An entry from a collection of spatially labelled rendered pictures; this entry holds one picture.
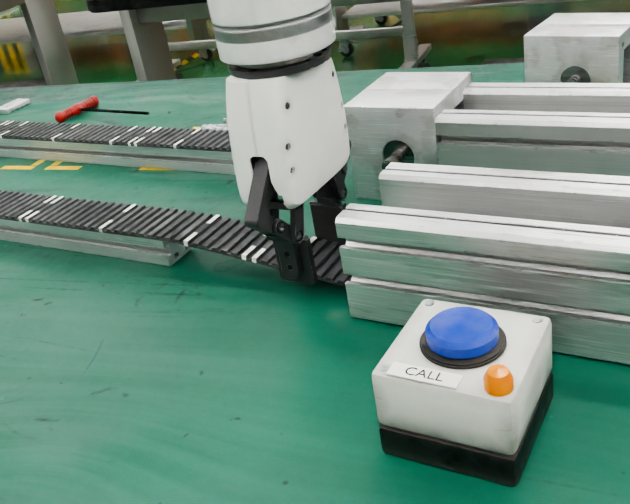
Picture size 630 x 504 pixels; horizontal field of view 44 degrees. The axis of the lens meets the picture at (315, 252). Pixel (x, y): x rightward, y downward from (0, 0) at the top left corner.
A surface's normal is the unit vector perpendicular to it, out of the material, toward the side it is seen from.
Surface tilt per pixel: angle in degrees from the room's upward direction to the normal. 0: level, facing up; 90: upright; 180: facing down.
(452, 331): 3
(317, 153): 94
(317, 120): 91
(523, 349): 0
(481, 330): 3
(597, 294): 90
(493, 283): 90
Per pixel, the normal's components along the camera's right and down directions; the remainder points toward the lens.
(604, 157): -0.48, 0.49
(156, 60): 0.92, 0.04
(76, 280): -0.16, -0.87
